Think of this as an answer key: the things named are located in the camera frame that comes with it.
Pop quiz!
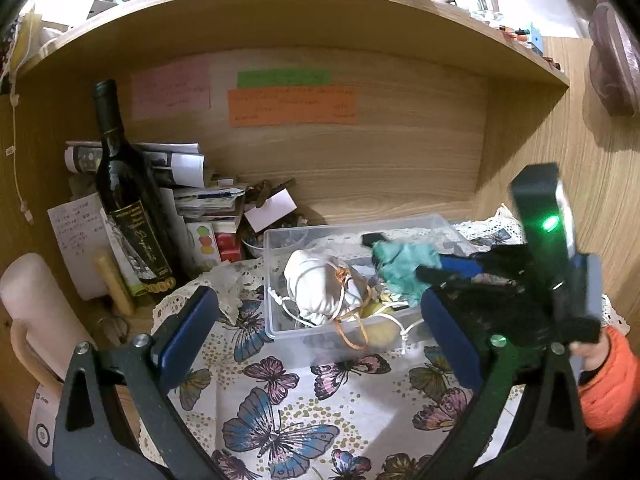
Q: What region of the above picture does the green fabric piece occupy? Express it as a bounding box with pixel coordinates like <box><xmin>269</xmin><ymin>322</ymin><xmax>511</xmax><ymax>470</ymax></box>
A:
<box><xmin>372</xmin><ymin>240</ymin><xmax>442</xmax><ymax>307</ymax></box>

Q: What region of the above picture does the orange sleeve forearm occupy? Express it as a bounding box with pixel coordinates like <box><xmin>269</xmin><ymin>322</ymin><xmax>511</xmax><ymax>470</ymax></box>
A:
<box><xmin>578</xmin><ymin>326</ymin><xmax>639</xmax><ymax>441</ymax></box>

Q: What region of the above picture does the right hand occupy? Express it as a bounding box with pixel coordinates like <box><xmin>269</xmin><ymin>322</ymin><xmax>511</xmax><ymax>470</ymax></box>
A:
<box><xmin>570</xmin><ymin>330</ymin><xmax>611</xmax><ymax>372</ymax></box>

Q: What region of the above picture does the yellow sponge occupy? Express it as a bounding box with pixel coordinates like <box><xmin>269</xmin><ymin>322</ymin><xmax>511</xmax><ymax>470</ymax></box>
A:
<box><xmin>357</xmin><ymin>304</ymin><xmax>401</xmax><ymax>349</ymax></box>

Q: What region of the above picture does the clear plastic storage box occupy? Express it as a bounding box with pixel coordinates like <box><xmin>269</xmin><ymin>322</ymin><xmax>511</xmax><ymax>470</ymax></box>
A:
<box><xmin>264</xmin><ymin>214</ymin><xmax>475</xmax><ymax>367</ymax></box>

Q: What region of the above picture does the yellow candle stick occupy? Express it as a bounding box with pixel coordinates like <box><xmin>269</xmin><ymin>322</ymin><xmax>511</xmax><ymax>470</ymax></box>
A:
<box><xmin>93</xmin><ymin>250</ymin><xmax>136</xmax><ymax>318</ymax></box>

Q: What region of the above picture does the white card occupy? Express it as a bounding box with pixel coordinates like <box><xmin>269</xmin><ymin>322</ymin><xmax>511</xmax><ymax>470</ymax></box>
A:
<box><xmin>244</xmin><ymin>188</ymin><xmax>297</xmax><ymax>232</ymax></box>

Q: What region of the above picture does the butterfly print tablecloth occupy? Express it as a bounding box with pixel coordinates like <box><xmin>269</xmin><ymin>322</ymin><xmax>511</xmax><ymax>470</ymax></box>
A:
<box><xmin>136</xmin><ymin>204</ymin><xmax>632</xmax><ymax>480</ymax></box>

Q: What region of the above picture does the wooden shelf unit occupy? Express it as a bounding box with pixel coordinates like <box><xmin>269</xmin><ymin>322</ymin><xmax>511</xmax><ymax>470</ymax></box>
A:
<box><xmin>1</xmin><ymin>0</ymin><xmax>639</xmax><ymax>326</ymax></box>

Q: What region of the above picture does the orange sticky note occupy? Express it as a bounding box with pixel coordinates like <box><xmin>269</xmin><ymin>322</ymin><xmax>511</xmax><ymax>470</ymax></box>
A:
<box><xmin>228</xmin><ymin>86</ymin><xmax>358</xmax><ymax>128</ymax></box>

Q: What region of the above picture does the handwritten white note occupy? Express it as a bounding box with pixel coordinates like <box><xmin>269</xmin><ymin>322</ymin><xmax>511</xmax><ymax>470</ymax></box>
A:
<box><xmin>48</xmin><ymin>193</ymin><xmax>111</xmax><ymax>301</ymax></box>

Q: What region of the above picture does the stack of papers and magazines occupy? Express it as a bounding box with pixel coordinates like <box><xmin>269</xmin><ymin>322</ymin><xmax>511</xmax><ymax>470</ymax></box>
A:
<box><xmin>63</xmin><ymin>140</ymin><xmax>246</xmax><ymax>271</ymax></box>

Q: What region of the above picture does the pink striped curtain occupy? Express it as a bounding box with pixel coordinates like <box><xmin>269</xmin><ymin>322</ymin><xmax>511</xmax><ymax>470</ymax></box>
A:
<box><xmin>567</xmin><ymin>0</ymin><xmax>639</xmax><ymax>117</ymax></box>

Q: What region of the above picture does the green sticky note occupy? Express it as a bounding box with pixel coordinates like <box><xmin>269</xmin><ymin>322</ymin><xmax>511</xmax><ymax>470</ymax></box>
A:
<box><xmin>236</xmin><ymin>68</ymin><xmax>331</xmax><ymax>89</ymax></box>

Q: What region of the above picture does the dark wine bottle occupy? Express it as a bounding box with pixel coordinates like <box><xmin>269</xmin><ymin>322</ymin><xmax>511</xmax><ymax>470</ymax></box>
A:
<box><xmin>93</xmin><ymin>79</ymin><xmax>188</xmax><ymax>301</ymax></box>

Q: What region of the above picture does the pink sticky note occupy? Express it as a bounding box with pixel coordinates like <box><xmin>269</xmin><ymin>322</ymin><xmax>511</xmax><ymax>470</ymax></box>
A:
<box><xmin>131</xmin><ymin>55</ymin><xmax>212</xmax><ymax>120</ymax></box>

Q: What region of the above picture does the white drawstring pouch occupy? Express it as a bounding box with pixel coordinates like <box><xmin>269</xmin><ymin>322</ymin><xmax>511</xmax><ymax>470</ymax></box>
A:
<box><xmin>265</xmin><ymin>249</ymin><xmax>375</xmax><ymax>333</ymax></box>

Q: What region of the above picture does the cream roller with handle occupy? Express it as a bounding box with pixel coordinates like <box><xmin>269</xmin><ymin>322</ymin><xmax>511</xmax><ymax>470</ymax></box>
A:
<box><xmin>1</xmin><ymin>252</ymin><xmax>93</xmax><ymax>400</ymax></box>

